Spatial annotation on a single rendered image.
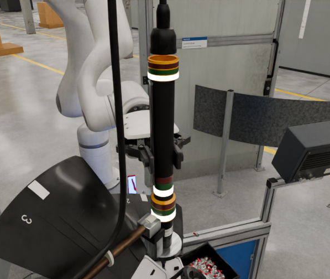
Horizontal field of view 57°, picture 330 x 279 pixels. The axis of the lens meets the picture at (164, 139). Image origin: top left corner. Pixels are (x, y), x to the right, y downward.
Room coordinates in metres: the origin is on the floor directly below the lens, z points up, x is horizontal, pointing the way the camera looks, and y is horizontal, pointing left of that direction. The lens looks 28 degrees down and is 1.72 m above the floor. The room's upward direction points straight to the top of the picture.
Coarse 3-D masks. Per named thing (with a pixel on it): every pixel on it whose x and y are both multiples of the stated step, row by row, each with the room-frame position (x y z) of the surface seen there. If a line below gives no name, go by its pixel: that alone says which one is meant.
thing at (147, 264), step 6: (144, 258) 0.37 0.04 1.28; (150, 258) 0.37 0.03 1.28; (144, 264) 0.36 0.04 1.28; (150, 264) 0.37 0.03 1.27; (156, 264) 0.37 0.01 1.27; (138, 270) 0.35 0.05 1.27; (144, 270) 0.35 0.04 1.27; (150, 270) 0.36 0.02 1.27; (156, 270) 0.36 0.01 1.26; (162, 270) 0.36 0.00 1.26; (132, 276) 0.34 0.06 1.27; (138, 276) 0.34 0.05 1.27; (144, 276) 0.35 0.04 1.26; (150, 276) 0.35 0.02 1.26; (156, 276) 0.35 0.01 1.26; (162, 276) 0.36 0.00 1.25; (168, 276) 0.36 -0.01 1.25
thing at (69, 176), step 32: (64, 160) 0.47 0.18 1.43; (32, 192) 0.38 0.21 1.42; (64, 192) 0.40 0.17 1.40; (96, 192) 0.43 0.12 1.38; (0, 224) 0.32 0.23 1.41; (64, 224) 0.36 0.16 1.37; (96, 224) 0.38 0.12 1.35; (128, 224) 0.41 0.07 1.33; (0, 256) 0.29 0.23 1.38; (32, 256) 0.30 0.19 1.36; (64, 256) 0.32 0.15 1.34; (128, 256) 0.36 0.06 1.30
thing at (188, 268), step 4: (184, 268) 0.37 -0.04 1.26; (188, 268) 0.37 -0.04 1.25; (192, 268) 0.39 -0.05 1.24; (176, 272) 0.37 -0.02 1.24; (180, 272) 0.36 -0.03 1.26; (184, 272) 0.36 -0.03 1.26; (188, 272) 0.36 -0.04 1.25; (192, 272) 0.38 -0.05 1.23; (196, 272) 0.39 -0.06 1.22; (200, 272) 0.39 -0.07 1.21; (172, 276) 0.37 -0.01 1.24; (176, 276) 0.36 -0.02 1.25; (180, 276) 0.35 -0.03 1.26; (184, 276) 0.35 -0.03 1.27; (188, 276) 0.35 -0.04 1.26; (192, 276) 0.38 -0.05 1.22; (196, 276) 0.38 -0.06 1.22; (200, 276) 0.39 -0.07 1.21; (204, 276) 0.39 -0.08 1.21
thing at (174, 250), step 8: (144, 216) 0.40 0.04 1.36; (144, 224) 0.38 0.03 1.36; (152, 224) 0.38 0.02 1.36; (160, 224) 0.39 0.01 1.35; (152, 232) 0.37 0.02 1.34; (160, 232) 0.38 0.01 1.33; (152, 240) 0.37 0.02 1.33; (160, 240) 0.39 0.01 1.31; (176, 240) 0.42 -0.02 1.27; (152, 248) 0.39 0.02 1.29; (160, 248) 0.39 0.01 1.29; (168, 248) 0.40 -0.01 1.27; (176, 248) 0.40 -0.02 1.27; (152, 256) 0.39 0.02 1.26; (160, 256) 0.38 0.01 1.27; (168, 256) 0.39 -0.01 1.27; (176, 256) 0.39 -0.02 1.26
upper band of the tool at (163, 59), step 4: (152, 56) 0.43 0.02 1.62; (156, 56) 0.44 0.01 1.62; (160, 56) 0.44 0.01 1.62; (164, 56) 0.44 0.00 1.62; (172, 56) 0.44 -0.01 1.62; (176, 56) 0.43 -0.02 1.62; (148, 60) 0.41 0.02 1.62; (152, 60) 0.40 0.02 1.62; (156, 60) 0.44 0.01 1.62; (160, 60) 0.44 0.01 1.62; (164, 60) 0.44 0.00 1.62; (168, 60) 0.44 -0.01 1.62; (172, 60) 0.40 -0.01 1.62; (176, 60) 0.41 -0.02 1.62; (152, 68) 0.40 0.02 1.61; (148, 72) 0.41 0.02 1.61; (172, 80) 0.40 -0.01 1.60
